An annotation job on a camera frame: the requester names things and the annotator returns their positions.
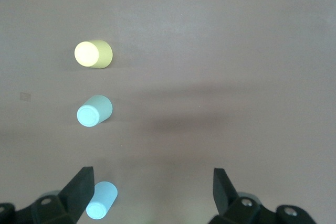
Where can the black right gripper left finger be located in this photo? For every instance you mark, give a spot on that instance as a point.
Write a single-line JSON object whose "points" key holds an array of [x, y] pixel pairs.
{"points": [[73, 197]]}

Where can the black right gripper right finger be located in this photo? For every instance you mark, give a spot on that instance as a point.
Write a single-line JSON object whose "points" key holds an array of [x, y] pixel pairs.
{"points": [[225, 197]]}

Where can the pale green plastic cup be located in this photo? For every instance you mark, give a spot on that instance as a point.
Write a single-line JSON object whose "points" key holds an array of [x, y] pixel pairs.
{"points": [[92, 112]]}

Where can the yellow plastic cup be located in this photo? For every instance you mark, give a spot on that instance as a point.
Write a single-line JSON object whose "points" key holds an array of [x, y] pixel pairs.
{"points": [[90, 54]]}

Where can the light blue plastic cup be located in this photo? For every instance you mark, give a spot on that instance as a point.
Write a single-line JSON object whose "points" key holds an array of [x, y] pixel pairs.
{"points": [[103, 200]]}

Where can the brown paper table cover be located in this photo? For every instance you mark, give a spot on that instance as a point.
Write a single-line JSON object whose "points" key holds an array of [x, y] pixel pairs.
{"points": [[210, 51]]}

